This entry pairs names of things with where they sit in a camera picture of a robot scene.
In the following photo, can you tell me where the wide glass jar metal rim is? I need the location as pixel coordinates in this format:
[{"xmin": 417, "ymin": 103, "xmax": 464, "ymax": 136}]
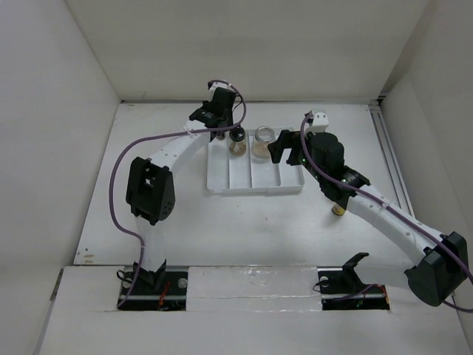
[{"xmin": 252, "ymin": 126, "xmax": 276, "ymax": 160}]

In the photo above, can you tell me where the aluminium rail on right wall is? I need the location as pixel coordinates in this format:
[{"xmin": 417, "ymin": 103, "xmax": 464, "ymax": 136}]
[{"xmin": 368, "ymin": 100, "xmax": 415, "ymax": 217}]

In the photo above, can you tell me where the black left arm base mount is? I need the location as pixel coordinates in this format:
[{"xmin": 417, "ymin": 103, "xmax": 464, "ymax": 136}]
[{"xmin": 116, "ymin": 262, "xmax": 188, "ymax": 311}]

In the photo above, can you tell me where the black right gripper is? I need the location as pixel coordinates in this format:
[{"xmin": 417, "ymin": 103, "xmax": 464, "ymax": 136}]
[{"xmin": 268, "ymin": 129, "xmax": 327, "ymax": 183}]

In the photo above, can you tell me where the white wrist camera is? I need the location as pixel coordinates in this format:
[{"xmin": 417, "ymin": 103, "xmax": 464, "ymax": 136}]
[
  {"xmin": 304, "ymin": 109, "xmax": 329, "ymax": 133},
  {"xmin": 207, "ymin": 79, "xmax": 232, "ymax": 92}
]

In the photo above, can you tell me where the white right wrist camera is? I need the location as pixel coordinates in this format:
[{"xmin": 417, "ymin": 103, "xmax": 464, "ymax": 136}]
[{"xmin": 304, "ymin": 109, "xmax": 329, "ymax": 133}]

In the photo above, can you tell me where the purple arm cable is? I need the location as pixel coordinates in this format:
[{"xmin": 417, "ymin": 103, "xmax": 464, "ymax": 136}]
[
  {"xmin": 108, "ymin": 78, "xmax": 248, "ymax": 308},
  {"xmin": 299, "ymin": 113, "xmax": 473, "ymax": 311}
]

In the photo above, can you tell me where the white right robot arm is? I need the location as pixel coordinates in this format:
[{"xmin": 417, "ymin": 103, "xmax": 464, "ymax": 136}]
[{"xmin": 268, "ymin": 129, "xmax": 472, "ymax": 306}]

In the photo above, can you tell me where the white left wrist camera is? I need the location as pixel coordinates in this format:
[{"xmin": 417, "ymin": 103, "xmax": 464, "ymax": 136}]
[{"xmin": 207, "ymin": 79, "xmax": 232, "ymax": 92}]

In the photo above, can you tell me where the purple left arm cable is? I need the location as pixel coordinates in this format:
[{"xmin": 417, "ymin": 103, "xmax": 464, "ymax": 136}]
[{"xmin": 108, "ymin": 78, "xmax": 248, "ymax": 308}]

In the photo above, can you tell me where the small beige-capped bottle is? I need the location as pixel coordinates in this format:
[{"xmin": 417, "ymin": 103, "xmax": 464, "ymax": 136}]
[{"xmin": 331, "ymin": 203, "xmax": 346, "ymax": 216}]

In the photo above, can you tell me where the white divided plastic tray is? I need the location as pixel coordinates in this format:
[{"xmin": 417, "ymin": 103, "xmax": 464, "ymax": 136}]
[{"xmin": 206, "ymin": 129, "xmax": 304, "ymax": 195}]

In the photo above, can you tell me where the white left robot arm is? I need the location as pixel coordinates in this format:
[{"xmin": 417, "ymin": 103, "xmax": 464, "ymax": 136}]
[{"xmin": 126, "ymin": 83, "xmax": 239, "ymax": 226}]

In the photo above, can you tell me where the black-capped glass condiment bottle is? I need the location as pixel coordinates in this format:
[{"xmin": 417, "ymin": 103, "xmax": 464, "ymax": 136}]
[{"xmin": 229, "ymin": 126, "xmax": 247, "ymax": 156}]

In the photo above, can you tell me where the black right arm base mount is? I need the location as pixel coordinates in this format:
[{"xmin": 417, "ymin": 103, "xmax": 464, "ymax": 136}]
[{"xmin": 312, "ymin": 252, "xmax": 390, "ymax": 311}]

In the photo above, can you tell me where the small dark spice shaker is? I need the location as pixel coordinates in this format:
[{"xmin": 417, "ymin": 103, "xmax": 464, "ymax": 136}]
[{"xmin": 215, "ymin": 132, "xmax": 226, "ymax": 141}]

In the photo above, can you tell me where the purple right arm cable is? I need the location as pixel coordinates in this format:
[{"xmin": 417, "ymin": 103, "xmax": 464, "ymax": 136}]
[{"xmin": 299, "ymin": 113, "xmax": 473, "ymax": 311}]

